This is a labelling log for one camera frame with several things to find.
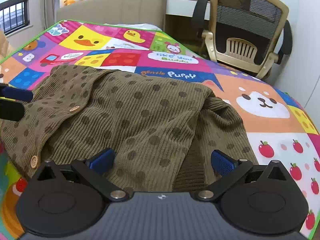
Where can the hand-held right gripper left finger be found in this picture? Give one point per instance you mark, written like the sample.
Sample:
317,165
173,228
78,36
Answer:
102,161

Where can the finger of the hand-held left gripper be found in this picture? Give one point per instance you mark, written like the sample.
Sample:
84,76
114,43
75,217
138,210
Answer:
17,93
11,110

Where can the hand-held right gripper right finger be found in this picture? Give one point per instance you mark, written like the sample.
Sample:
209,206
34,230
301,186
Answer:
223,162

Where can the brown dotted knit cardigan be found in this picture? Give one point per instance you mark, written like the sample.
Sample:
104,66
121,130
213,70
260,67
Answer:
140,122

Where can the brown paper bag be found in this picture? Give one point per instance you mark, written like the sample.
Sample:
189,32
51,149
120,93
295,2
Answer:
3,45

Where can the colourful cartoon printed blanket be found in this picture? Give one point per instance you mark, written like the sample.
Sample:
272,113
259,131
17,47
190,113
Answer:
270,130

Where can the grey curtain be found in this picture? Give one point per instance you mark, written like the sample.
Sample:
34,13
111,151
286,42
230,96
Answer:
50,2

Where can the beige padded bed headboard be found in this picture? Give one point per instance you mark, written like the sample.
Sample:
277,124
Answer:
112,10

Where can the white bed sheet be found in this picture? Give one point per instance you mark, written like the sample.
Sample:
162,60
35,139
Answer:
140,27

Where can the beige mesh office chair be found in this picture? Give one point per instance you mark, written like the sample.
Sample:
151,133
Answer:
247,12

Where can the white desk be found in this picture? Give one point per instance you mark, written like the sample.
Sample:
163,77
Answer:
182,6

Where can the window with black frame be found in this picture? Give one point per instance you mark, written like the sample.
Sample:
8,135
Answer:
12,7

